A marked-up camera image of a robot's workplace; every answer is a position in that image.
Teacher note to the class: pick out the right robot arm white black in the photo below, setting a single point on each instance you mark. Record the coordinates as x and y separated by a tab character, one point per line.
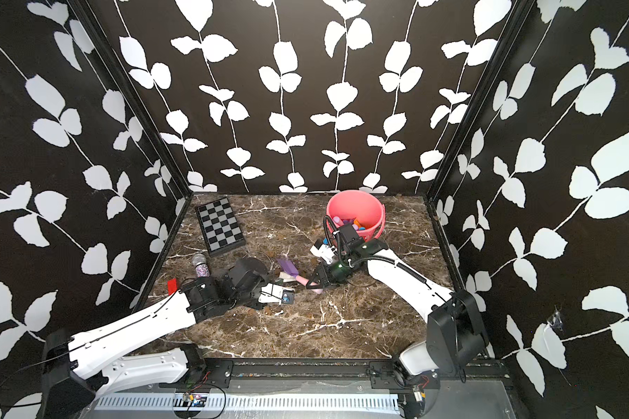
455	333

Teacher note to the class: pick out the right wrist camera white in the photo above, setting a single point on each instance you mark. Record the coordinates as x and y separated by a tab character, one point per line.
324	251

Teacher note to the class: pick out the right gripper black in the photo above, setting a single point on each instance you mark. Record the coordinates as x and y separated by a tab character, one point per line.
325	276

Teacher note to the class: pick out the purple glitter cylinder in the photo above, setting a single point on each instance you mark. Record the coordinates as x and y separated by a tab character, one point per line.
201	268

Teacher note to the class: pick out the black white checkerboard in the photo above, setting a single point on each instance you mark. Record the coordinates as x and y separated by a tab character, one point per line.
220	227

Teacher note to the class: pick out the black front rail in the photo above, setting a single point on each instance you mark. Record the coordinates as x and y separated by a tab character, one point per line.
380	373

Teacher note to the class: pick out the white slotted cable duct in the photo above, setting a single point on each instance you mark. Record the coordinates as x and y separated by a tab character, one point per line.
214	403

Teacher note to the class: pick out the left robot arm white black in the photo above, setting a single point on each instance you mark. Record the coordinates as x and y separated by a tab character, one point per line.
68	361

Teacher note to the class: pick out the small red block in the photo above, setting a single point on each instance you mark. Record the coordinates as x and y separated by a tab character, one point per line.
172	286

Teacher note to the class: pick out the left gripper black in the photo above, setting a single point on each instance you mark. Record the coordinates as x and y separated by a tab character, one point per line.
258	305

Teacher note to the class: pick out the pink plastic bucket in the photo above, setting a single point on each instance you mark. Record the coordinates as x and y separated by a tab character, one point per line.
362	207

